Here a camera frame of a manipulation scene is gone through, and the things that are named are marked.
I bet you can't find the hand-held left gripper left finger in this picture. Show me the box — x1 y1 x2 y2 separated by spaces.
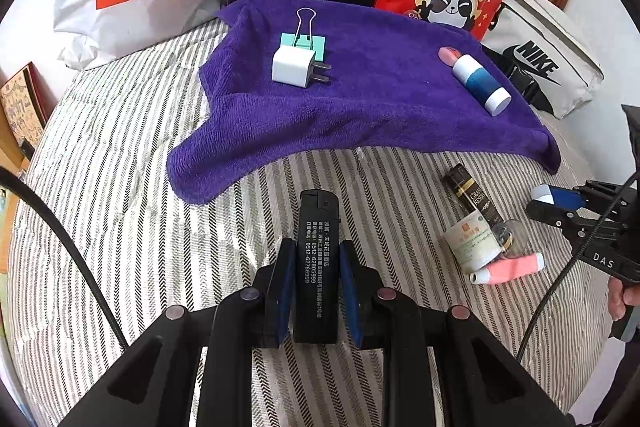
60 237 298 427

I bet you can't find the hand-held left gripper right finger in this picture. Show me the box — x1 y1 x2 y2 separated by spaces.
337 239 576 427

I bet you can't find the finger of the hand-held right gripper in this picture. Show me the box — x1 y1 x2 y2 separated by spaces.
547 186 593 210
526 200 583 230

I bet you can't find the clear plastic cup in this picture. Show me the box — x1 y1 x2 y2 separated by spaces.
489 218 532 260

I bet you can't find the black lighter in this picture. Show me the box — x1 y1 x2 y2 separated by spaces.
292 189 343 343

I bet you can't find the pink lip balm tube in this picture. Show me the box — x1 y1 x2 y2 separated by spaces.
470 252 546 286

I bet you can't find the small brown bottle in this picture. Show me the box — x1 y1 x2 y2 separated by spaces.
444 163 505 228

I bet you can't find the white jar with green label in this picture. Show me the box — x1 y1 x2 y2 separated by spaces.
446 218 497 274

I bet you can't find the white and blue bottle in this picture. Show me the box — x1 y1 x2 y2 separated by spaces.
451 55 512 118

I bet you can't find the small jar with orange label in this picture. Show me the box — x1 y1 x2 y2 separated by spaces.
437 46 462 68

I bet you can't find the white charger plug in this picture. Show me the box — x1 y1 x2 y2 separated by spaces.
271 48 332 90

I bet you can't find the green binder clip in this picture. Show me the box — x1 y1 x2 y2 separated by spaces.
280 8 326 62

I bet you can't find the person's right hand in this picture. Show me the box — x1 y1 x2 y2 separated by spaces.
607 277 640 323

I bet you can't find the white waist bag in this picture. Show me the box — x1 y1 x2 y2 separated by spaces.
480 0 606 120

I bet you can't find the purple towel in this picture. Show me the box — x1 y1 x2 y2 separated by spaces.
166 0 562 205

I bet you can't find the striped quilted mattress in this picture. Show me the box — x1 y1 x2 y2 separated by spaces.
10 17 621 413

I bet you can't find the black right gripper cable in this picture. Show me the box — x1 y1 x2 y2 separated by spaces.
515 169 640 360

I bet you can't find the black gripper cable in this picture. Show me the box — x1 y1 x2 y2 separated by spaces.
515 169 640 360
0 168 128 350

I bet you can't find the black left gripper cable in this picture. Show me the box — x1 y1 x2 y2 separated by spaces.
0 168 128 350

